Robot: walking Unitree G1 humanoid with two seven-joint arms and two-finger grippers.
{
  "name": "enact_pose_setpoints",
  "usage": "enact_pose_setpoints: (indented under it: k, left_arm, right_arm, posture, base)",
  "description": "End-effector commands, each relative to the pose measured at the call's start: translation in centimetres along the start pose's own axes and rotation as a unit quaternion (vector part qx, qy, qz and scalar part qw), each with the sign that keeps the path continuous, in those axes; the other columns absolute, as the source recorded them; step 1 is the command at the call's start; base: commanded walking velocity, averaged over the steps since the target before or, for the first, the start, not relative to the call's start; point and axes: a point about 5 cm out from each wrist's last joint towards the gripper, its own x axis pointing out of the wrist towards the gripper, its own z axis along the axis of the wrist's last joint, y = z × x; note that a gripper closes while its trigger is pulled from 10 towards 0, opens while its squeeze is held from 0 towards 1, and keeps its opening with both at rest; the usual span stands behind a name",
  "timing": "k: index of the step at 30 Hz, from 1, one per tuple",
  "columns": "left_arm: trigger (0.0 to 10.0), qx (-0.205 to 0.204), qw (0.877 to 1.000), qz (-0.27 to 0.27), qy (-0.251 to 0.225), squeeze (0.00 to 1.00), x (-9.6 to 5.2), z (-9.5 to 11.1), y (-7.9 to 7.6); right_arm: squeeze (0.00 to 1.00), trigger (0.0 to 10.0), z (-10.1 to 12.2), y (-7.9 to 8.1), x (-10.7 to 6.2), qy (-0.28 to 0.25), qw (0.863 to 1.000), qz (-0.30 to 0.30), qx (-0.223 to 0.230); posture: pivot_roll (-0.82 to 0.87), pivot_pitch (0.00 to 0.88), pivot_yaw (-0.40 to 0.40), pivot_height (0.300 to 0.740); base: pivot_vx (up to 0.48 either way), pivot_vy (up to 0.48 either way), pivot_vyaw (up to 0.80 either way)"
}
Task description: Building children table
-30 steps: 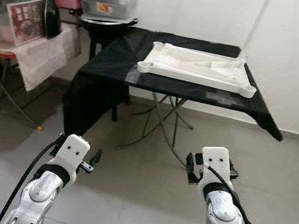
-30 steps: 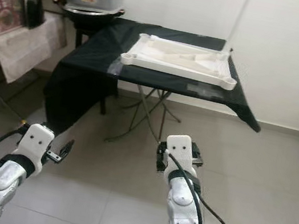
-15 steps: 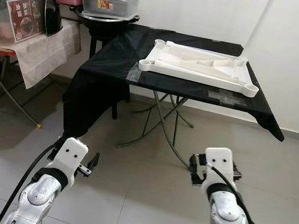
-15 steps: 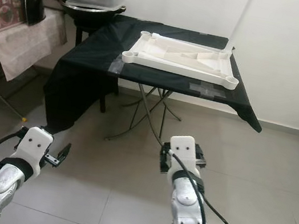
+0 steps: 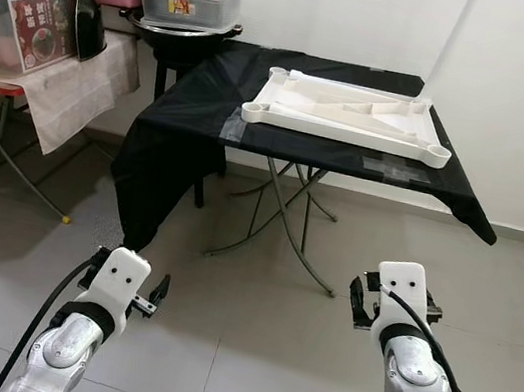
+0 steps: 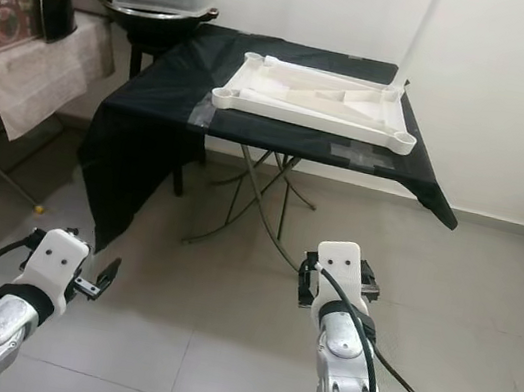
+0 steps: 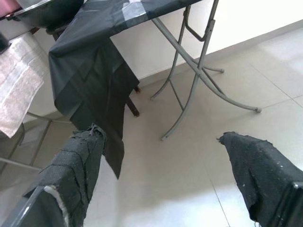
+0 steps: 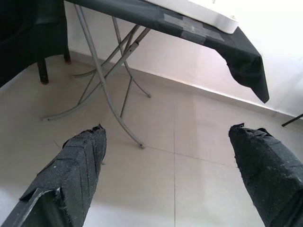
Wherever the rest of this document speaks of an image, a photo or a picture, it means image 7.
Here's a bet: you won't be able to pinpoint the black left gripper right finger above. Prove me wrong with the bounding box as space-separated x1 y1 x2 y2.
216 131 303 227

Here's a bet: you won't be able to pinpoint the black tablecloth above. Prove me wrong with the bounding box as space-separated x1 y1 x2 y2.
48 0 204 180

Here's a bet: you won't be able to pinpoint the clear tape strip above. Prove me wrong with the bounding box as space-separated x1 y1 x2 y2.
122 0 152 21

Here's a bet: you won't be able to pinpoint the grey metal folding table frame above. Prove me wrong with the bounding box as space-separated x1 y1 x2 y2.
150 0 262 142

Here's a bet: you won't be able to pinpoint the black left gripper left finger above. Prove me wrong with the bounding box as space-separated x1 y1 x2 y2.
0 122 107 227

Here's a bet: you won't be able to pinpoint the white towel cloth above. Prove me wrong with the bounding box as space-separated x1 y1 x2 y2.
0 32 45 139

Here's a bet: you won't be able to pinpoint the black round wok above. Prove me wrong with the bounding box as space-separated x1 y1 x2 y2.
18 0 85 30

